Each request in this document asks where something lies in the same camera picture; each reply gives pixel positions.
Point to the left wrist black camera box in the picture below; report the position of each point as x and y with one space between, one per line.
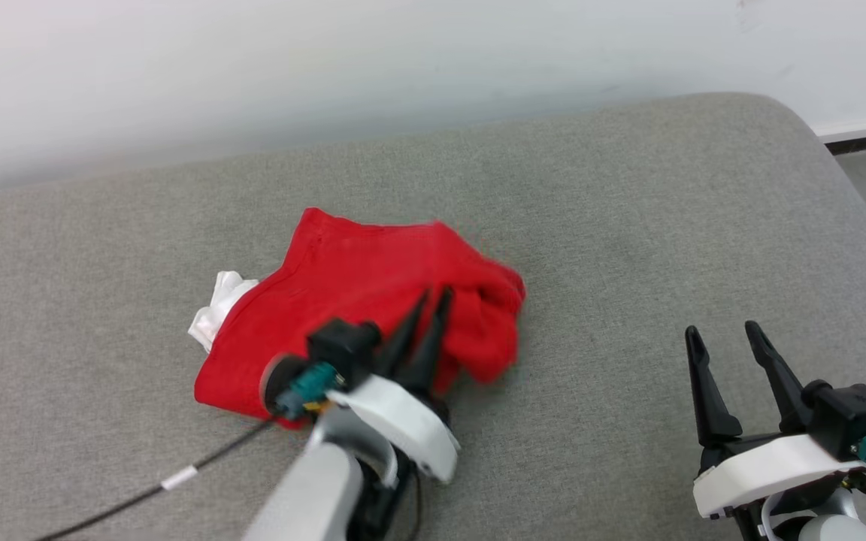
343 349

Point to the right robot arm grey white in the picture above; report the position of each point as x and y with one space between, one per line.
831 530

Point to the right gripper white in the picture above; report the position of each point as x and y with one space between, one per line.
771 466

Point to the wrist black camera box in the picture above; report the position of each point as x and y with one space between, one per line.
854 417
343 349

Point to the red garment with white lining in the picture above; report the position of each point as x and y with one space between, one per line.
358 278

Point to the grey fabric sofa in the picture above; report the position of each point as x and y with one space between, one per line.
628 225

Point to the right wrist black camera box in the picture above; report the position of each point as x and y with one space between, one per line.
854 417

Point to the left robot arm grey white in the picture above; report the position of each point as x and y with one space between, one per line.
313 488

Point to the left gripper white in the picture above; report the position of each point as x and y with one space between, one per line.
403 424

